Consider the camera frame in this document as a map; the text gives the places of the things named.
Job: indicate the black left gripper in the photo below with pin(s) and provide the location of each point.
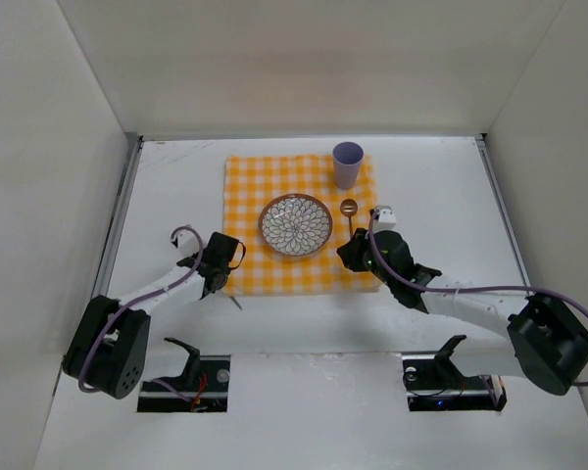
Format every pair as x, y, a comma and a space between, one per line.
216, 282

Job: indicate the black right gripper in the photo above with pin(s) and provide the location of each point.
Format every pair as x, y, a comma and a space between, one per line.
355, 252

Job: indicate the copper fork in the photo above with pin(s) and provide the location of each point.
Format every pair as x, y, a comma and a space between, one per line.
238, 305

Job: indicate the copper spoon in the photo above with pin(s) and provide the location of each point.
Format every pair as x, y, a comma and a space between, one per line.
349, 209

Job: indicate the yellow white checkered cloth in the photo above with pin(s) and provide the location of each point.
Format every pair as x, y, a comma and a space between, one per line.
252, 183

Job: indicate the floral patterned ceramic plate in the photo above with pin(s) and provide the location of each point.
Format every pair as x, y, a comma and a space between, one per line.
295, 225

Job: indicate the lilac plastic cup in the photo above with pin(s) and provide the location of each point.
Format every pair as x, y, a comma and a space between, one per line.
347, 159

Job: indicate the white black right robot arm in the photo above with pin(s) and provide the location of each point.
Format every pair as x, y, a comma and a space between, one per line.
539, 334

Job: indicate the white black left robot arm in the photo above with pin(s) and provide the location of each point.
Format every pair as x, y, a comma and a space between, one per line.
107, 353

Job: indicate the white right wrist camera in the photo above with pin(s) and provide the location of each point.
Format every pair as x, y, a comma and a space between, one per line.
382, 219

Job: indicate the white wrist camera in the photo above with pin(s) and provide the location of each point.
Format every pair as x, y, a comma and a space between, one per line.
382, 219
186, 241

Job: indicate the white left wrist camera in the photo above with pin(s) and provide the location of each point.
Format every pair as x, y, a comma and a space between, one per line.
186, 241

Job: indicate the right aluminium table rail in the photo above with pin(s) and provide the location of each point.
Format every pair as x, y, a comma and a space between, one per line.
481, 144

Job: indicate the aluminium table rail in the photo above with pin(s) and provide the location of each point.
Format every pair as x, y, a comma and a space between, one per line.
114, 231
481, 144

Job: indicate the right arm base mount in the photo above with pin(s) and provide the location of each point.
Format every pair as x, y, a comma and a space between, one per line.
434, 384

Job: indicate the left aluminium table rail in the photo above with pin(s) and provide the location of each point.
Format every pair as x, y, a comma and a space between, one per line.
114, 231

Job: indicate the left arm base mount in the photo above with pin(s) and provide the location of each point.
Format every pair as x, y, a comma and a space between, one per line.
183, 380

